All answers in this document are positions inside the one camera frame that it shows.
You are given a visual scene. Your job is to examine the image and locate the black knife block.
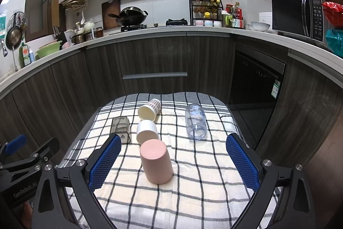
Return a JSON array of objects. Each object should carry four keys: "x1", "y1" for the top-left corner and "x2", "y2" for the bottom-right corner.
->
[{"x1": 53, "y1": 26, "x2": 67, "y2": 44}]

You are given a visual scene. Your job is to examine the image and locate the red plastic bag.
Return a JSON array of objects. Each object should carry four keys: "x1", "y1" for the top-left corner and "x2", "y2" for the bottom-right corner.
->
[{"x1": 322, "y1": 2, "x2": 343, "y2": 30}]

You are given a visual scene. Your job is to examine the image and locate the pink cup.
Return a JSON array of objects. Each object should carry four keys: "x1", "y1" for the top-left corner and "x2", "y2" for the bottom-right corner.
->
[{"x1": 140, "y1": 139, "x2": 174, "y2": 184}]

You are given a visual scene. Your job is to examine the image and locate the wall rack with boards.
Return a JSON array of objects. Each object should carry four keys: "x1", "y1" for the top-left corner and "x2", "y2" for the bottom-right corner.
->
[{"x1": 63, "y1": 0, "x2": 91, "y2": 11}]

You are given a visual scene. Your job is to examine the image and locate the large white bowl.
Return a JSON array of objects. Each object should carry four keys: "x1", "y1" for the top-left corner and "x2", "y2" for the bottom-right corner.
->
[{"x1": 251, "y1": 21, "x2": 271, "y2": 32}]

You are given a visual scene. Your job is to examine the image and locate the teal plastic bag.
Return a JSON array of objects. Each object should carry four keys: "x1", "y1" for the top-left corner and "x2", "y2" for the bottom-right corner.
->
[{"x1": 325, "y1": 29, "x2": 343, "y2": 54}]

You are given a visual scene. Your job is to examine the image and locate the black spice rack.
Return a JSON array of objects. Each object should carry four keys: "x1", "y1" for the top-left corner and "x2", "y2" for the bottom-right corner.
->
[{"x1": 189, "y1": 0, "x2": 224, "y2": 28}]

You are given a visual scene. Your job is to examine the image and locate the black white checked cloth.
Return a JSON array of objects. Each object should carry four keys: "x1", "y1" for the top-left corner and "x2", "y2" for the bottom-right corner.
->
[{"x1": 57, "y1": 92, "x2": 284, "y2": 229}]

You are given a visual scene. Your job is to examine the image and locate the brown framed door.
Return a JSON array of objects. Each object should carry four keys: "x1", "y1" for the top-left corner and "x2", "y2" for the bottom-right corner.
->
[{"x1": 25, "y1": 0, "x2": 63, "y2": 43}]

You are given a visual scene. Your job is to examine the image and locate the white cup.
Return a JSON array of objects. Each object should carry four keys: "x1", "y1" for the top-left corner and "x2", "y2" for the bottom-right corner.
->
[{"x1": 136, "y1": 120, "x2": 158, "y2": 144}]

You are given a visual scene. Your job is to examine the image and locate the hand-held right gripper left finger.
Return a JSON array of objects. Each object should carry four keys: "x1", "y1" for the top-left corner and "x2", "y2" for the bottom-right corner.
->
[{"x1": 32, "y1": 134, "x2": 122, "y2": 229}]

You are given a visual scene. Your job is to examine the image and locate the steel pot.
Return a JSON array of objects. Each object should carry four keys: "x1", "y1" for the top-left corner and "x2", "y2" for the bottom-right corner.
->
[{"x1": 71, "y1": 33, "x2": 96, "y2": 44}]

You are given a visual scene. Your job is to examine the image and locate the grey transparent square cup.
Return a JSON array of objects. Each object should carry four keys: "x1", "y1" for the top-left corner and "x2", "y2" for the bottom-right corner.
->
[{"x1": 111, "y1": 116, "x2": 132, "y2": 144}]

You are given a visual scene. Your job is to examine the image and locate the clear plastic cup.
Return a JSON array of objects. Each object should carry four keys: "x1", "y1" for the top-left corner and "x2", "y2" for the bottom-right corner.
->
[{"x1": 185, "y1": 103, "x2": 207, "y2": 141}]

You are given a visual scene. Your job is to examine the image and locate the black wok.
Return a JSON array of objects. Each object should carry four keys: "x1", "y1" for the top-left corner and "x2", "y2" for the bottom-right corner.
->
[{"x1": 108, "y1": 6, "x2": 149, "y2": 27}]

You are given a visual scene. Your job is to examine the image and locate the black gas burner grate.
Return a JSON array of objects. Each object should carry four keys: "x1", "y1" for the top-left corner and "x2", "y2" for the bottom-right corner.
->
[{"x1": 165, "y1": 19, "x2": 189, "y2": 27}]

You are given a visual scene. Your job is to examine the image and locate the green dish soap bottle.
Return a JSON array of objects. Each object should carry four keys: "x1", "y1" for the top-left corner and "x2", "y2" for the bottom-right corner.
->
[{"x1": 19, "y1": 42, "x2": 32, "y2": 67}]

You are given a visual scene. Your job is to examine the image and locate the black dishwasher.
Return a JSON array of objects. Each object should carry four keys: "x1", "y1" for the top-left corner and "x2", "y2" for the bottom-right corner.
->
[{"x1": 229, "y1": 42, "x2": 287, "y2": 149}]

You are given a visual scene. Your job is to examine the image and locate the brown cutting board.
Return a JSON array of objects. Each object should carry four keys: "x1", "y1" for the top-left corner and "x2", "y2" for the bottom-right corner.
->
[{"x1": 101, "y1": 0, "x2": 122, "y2": 30}]

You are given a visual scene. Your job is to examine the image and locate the black microwave oven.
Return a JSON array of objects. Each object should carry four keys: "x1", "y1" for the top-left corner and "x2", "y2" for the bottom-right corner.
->
[{"x1": 271, "y1": 0, "x2": 326, "y2": 43}]

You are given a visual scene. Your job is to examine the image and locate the green plastic basin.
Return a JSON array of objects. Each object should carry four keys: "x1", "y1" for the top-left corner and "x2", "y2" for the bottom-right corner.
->
[{"x1": 36, "y1": 41, "x2": 63, "y2": 59}]

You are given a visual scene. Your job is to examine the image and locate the cream dotted cup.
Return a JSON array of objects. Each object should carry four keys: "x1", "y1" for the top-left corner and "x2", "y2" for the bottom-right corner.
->
[{"x1": 138, "y1": 98, "x2": 162, "y2": 122}]

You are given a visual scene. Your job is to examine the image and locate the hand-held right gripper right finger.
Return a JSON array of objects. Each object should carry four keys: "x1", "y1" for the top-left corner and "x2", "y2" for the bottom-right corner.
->
[{"x1": 226, "y1": 133, "x2": 317, "y2": 229}]

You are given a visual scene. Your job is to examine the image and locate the white rice cooker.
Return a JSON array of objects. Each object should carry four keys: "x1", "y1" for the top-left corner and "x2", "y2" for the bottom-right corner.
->
[{"x1": 259, "y1": 12, "x2": 273, "y2": 24}]

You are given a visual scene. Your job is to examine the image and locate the dark sauce bottle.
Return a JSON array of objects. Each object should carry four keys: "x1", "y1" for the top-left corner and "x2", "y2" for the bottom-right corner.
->
[{"x1": 232, "y1": 2, "x2": 244, "y2": 29}]

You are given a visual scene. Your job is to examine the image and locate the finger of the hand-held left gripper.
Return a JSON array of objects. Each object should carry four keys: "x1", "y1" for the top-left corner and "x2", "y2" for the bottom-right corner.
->
[
  {"x1": 16, "y1": 137, "x2": 60, "y2": 173},
  {"x1": 0, "y1": 134, "x2": 27, "y2": 165}
]

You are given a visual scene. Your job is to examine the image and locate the dark wood base cabinets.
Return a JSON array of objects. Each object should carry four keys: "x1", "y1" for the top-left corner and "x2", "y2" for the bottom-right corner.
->
[{"x1": 0, "y1": 32, "x2": 343, "y2": 229}]

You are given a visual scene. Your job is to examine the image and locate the hanging frying pan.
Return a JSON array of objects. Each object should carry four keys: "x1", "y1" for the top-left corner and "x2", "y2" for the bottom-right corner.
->
[{"x1": 5, "y1": 26, "x2": 22, "y2": 51}]

